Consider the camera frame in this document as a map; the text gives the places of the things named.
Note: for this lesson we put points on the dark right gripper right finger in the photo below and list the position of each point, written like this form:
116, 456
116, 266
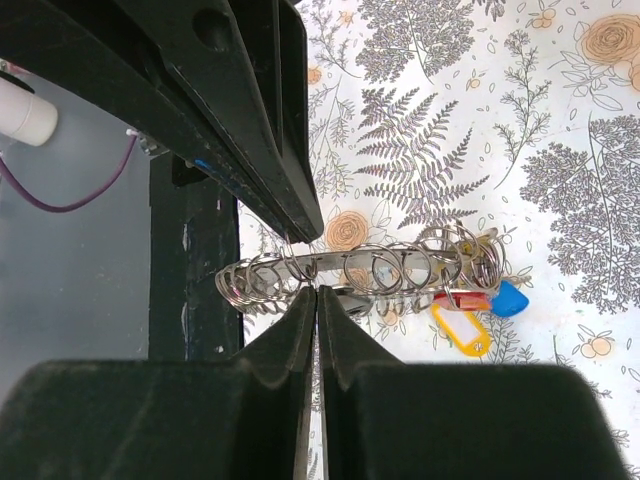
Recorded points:
385, 419

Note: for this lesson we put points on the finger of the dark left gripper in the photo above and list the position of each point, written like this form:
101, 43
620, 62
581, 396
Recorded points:
236, 72
91, 49

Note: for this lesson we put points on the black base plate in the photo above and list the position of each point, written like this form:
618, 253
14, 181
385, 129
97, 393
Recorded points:
194, 234

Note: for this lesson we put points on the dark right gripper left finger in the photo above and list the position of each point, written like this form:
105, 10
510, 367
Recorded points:
246, 417

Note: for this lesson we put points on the yellow key tag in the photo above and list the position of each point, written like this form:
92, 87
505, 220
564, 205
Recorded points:
464, 330

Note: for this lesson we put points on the blue key tag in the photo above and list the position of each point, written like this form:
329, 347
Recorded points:
508, 301

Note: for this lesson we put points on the red key tag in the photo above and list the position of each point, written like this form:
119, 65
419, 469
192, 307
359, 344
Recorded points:
463, 301

